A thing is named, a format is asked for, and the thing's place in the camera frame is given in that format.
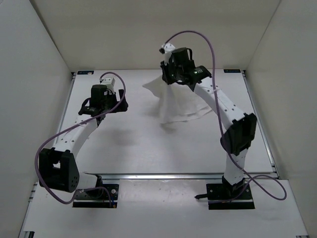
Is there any left blue corner label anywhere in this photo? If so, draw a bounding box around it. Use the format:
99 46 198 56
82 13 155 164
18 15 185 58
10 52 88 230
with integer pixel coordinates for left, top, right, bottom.
77 70 94 75

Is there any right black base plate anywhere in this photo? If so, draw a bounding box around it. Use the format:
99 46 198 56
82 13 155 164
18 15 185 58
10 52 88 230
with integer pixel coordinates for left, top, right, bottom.
195 183 255 210

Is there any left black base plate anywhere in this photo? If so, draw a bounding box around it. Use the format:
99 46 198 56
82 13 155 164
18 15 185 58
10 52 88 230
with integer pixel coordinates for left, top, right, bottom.
72 180 119 209

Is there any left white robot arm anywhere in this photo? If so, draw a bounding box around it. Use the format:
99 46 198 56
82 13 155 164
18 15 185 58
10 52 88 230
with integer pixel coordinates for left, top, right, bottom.
38 83 128 197

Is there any aluminium front rail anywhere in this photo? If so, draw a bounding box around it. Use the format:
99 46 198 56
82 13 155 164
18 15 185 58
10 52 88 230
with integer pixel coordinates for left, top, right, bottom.
99 173 233 180

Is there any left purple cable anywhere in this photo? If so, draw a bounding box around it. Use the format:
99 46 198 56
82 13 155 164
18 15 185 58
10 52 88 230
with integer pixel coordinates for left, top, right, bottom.
34 71 126 204

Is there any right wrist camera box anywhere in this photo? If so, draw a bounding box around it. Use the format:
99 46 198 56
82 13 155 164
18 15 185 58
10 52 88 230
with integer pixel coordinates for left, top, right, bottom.
159 43 176 65

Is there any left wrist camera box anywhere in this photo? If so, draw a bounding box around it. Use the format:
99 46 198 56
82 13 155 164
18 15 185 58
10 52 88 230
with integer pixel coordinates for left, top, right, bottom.
100 77 115 91

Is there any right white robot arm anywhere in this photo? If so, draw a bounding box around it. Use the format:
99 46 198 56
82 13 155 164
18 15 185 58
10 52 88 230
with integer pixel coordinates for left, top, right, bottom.
159 43 257 199

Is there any blue corner label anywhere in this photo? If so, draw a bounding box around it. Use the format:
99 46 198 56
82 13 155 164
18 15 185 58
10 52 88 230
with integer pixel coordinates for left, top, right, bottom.
223 69 241 73
77 70 94 75

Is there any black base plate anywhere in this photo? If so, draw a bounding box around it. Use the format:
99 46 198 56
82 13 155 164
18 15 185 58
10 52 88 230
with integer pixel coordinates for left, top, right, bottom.
195 183 255 210
72 180 119 209

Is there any white pleated skirt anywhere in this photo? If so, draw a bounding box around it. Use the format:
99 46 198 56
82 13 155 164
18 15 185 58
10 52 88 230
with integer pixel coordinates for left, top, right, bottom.
142 76 212 133

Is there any right blue corner label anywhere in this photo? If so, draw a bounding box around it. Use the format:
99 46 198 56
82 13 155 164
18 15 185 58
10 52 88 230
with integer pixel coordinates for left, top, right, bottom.
223 69 241 73

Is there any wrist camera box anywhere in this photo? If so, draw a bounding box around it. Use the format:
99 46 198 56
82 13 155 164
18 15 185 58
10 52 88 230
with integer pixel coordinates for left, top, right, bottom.
159 43 176 65
100 77 115 91

